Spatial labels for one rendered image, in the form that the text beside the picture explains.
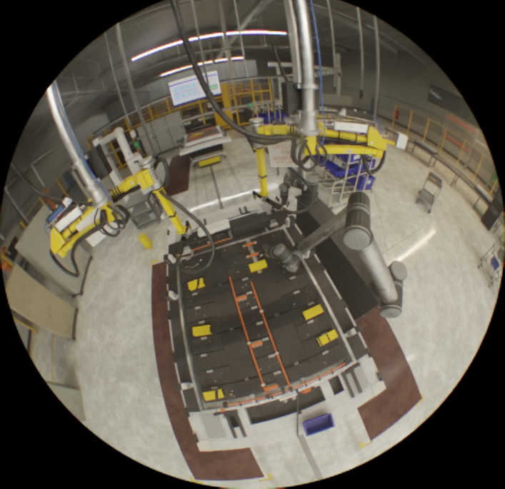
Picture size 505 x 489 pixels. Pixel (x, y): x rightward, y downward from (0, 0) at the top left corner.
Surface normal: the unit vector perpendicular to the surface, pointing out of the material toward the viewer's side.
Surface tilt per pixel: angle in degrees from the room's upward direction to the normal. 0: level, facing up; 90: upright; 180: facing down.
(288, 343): 0
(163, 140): 90
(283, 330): 0
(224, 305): 0
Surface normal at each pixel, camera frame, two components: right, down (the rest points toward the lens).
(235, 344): -0.12, -0.65
